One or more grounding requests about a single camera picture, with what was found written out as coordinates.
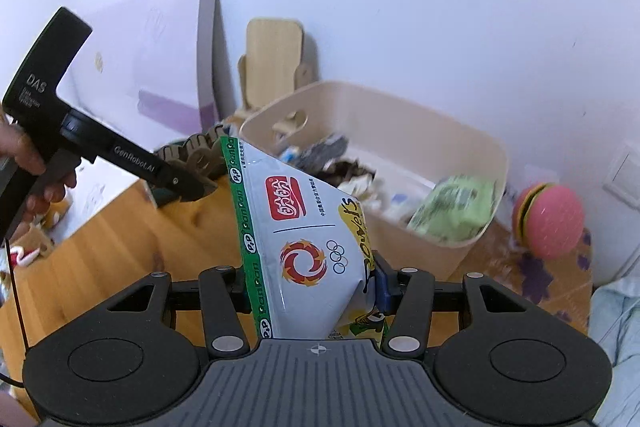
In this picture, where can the purple white board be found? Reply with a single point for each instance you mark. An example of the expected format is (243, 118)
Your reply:
(147, 70)

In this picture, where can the dark green tissue pack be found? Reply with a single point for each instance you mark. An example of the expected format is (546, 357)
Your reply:
(162, 196)

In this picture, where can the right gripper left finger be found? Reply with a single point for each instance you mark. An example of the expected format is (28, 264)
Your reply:
(222, 296)

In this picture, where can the green snack bag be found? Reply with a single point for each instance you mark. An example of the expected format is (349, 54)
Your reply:
(456, 210)

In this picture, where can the white wall socket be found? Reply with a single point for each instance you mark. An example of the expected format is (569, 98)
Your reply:
(623, 177)

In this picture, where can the wooden phone stand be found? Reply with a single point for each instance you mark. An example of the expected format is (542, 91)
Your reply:
(273, 65)

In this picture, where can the white Olympic snack bag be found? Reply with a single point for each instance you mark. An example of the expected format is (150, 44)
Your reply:
(305, 248)

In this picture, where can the beige zigzag hair claw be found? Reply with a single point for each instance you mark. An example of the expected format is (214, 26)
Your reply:
(200, 154)

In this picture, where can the pink burger toy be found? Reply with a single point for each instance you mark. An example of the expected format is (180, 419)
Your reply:
(548, 220)

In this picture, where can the beige plastic storage bin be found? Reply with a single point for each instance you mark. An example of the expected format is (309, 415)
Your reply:
(410, 147)

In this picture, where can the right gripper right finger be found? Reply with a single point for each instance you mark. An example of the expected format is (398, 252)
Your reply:
(407, 295)

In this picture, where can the light blue cloth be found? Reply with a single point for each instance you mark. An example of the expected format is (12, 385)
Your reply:
(614, 324)

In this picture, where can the person's left hand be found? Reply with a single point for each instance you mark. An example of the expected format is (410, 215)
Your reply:
(17, 145)

